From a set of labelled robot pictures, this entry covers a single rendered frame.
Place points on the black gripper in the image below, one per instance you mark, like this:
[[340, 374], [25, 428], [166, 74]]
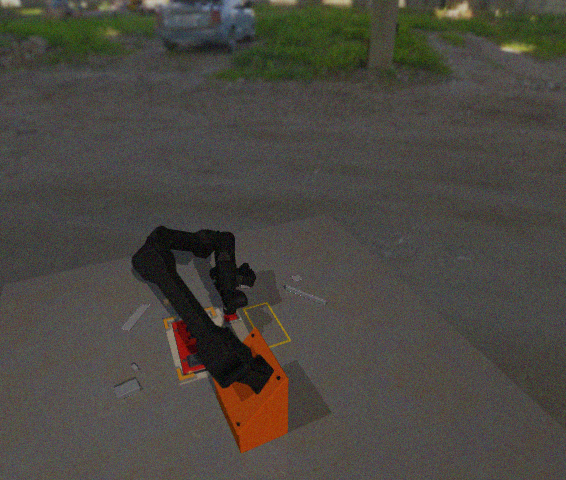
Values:
[[225, 285]]

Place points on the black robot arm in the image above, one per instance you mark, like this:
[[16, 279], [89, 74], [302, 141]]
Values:
[[226, 358]]

